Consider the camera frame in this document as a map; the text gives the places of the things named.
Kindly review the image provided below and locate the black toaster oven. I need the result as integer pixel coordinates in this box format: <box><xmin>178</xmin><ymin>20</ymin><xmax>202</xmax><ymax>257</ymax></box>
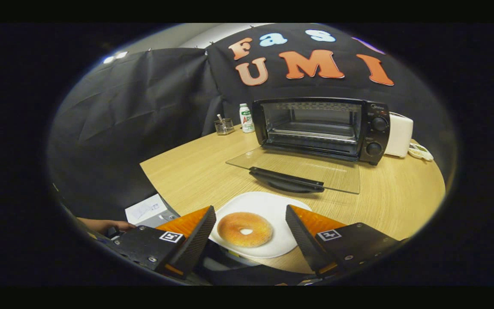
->
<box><xmin>226</xmin><ymin>97</ymin><xmax>391</xmax><ymax>194</ymax></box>

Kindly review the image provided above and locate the white handheld device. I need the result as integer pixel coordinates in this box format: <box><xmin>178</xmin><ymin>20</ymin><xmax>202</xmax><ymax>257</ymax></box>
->
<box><xmin>408</xmin><ymin>142</ymin><xmax>434</xmax><ymax>162</ymax></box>

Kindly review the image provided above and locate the white paper sheet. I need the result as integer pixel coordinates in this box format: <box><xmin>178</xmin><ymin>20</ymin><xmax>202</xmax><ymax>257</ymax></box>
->
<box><xmin>125</xmin><ymin>194</ymin><xmax>168</xmax><ymax>225</ymax></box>

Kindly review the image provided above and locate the black backdrop cloth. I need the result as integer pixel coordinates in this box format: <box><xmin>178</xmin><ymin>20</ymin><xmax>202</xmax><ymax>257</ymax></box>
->
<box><xmin>48</xmin><ymin>24</ymin><xmax>458</xmax><ymax>220</ymax></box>

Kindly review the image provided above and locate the white bottle green label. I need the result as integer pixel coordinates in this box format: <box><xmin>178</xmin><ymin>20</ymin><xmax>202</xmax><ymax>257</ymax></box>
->
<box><xmin>239</xmin><ymin>103</ymin><xmax>255</xmax><ymax>133</ymax></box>

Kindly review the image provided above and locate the golden brown bagel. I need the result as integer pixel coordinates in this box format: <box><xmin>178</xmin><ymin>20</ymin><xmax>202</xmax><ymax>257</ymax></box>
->
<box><xmin>217</xmin><ymin>212</ymin><xmax>274</xmax><ymax>248</ymax></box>

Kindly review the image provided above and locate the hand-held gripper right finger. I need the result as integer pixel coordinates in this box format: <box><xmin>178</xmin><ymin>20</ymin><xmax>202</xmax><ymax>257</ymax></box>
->
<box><xmin>285</xmin><ymin>204</ymin><xmax>406</xmax><ymax>279</ymax></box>

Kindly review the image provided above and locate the grey box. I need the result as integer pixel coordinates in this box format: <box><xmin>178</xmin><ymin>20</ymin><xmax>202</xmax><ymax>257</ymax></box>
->
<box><xmin>138</xmin><ymin>208</ymin><xmax>181</xmax><ymax>228</ymax></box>

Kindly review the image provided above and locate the small ceiling light panel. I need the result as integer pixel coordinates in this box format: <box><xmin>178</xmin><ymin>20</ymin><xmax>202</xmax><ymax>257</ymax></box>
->
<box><xmin>103</xmin><ymin>51</ymin><xmax>128</xmax><ymax>64</ymax></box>

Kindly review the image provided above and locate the white plate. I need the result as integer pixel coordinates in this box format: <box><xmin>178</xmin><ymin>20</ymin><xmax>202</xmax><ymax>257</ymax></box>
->
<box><xmin>208</xmin><ymin>191</ymin><xmax>312</xmax><ymax>259</ymax></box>

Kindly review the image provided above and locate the wire mesh holder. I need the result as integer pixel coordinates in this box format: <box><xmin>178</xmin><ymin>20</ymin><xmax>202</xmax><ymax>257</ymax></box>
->
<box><xmin>214</xmin><ymin>114</ymin><xmax>235</xmax><ymax>136</ymax></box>

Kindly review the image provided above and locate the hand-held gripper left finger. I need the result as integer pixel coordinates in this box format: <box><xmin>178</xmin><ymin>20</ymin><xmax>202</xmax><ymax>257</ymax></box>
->
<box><xmin>101</xmin><ymin>206</ymin><xmax>217</xmax><ymax>281</ymax></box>

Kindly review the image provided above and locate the white bread toaster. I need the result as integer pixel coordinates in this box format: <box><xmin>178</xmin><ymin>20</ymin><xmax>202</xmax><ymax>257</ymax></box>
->
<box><xmin>384</xmin><ymin>112</ymin><xmax>414</xmax><ymax>158</ymax></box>

